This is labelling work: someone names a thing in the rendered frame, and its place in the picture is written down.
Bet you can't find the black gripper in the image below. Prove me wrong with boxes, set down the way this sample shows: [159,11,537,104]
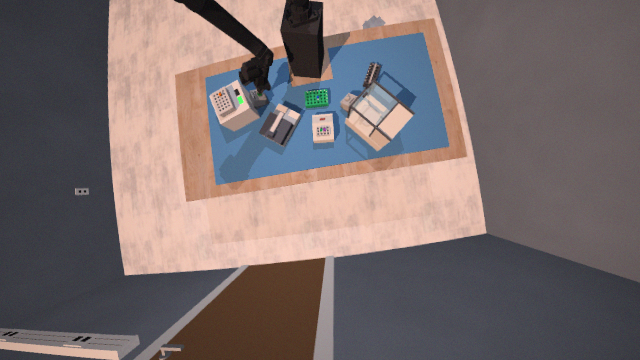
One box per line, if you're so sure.
[253,75,271,94]

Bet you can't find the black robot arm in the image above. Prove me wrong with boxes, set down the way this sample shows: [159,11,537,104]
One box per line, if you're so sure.
[174,0,318,86]

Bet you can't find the blue bench mat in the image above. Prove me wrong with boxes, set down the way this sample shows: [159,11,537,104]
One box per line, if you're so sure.
[205,32,450,185]

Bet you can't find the cream block with rows of round holes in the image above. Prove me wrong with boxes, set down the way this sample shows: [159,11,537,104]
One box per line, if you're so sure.
[209,80,269,132]

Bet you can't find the green tube rack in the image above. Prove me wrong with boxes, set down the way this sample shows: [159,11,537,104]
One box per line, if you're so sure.
[305,89,328,108]

